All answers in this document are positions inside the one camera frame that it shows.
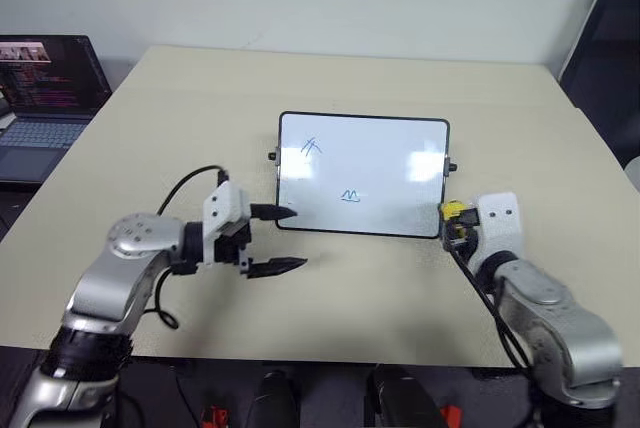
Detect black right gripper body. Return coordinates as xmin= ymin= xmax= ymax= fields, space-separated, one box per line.
xmin=462 ymin=223 xmax=485 ymax=263

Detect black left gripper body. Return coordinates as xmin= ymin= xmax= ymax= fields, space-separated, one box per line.
xmin=213 ymin=217 xmax=254 ymax=280

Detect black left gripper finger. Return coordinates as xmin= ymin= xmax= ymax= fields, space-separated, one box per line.
xmin=248 ymin=203 xmax=300 ymax=222
xmin=246 ymin=256 xmax=308 ymax=281

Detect yellow and black eraser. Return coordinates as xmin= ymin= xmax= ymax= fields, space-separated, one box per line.
xmin=438 ymin=199 xmax=466 ymax=223

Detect black-framed small whiteboard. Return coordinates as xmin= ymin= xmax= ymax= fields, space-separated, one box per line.
xmin=266 ymin=110 xmax=459 ymax=241

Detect dark rounded shape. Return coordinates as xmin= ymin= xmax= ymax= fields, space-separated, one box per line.
xmin=251 ymin=369 xmax=302 ymax=428

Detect small red object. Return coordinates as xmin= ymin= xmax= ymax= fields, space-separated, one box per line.
xmin=439 ymin=403 xmax=462 ymax=428
xmin=200 ymin=404 xmax=231 ymax=428

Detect black office chair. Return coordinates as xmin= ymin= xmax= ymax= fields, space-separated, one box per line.
xmin=556 ymin=0 xmax=640 ymax=170

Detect open grey laptop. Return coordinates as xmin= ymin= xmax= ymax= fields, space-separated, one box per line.
xmin=0 ymin=35 xmax=113 ymax=193

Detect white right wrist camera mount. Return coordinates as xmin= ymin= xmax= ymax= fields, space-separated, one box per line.
xmin=465 ymin=191 xmax=525 ymax=270

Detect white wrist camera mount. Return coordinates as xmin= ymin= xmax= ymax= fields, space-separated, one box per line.
xmin=465 ymin=191 xmax=525 ymax=270
xmin=201 ymin=180 xmax=252 ymax=267

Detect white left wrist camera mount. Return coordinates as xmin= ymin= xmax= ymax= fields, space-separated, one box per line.
xmin=201 ymin=180 xmax=252 ymax=267

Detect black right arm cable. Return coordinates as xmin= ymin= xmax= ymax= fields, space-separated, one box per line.
xmin=448 ymin=245 xmax=537 ymax=428

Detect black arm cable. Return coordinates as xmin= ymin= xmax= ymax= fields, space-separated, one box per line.
xmin=142 ymin=164 xmax=231 ymax=331
xmin=448 ymin=245 xmax=537 ymax=428

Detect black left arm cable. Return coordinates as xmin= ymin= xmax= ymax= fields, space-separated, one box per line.
xmin=142 ymin=164 xmax=231 ymax=331

